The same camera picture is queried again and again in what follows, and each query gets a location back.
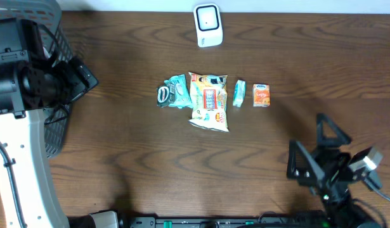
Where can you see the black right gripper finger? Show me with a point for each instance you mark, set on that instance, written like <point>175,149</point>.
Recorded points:
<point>337,139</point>
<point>301,166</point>

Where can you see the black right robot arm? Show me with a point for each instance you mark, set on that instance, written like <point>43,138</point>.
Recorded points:
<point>341,210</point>

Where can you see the green Kleenex tissue pack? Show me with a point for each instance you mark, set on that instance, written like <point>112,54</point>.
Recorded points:
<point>239,93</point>

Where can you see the white barcode scanner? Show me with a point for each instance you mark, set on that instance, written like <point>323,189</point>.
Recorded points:
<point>208,25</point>

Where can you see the yellow snack bag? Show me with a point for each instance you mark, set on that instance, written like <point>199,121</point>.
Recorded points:
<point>209,99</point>

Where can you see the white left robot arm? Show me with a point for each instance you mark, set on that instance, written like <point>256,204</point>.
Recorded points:
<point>31,82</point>

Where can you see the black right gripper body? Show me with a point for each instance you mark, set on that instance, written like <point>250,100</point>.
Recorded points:
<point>333,164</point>

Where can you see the teal wet wipes pack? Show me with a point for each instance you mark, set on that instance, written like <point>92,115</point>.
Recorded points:
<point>182,95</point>

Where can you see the grey plastic mesh basket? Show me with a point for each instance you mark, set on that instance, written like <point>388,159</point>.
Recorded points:
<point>48,13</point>

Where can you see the black mounting rail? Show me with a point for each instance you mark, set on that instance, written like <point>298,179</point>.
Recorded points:
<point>114,218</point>

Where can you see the orange Kleenex tissue pack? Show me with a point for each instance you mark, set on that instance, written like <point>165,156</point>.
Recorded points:
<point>261,95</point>

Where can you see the dark green snack pack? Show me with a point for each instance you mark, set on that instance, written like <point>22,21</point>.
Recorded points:
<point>165,95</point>

